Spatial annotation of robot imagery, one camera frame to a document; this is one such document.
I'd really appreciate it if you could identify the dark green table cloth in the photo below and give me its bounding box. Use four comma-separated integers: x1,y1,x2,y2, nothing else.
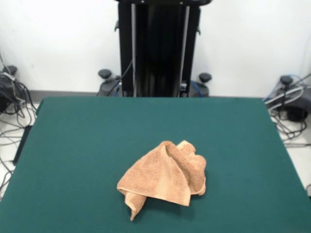
0,97,311,233

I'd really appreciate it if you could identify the black pedestal foot knob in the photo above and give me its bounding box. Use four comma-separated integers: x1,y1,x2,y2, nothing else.
97,69,122,97
181,72,212,98

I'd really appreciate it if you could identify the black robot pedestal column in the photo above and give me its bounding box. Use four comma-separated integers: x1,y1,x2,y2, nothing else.
113,0,212,98

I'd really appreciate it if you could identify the black stand base foot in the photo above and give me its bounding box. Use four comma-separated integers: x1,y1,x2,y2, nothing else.
0,65,32,115
264,75,311,122

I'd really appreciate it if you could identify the tan terry towel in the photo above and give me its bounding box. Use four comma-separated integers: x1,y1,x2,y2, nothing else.
117,139,207,221

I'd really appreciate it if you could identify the floor cable tangle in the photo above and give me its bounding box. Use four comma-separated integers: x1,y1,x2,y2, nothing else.
263,72,311,149
0,80,37,202

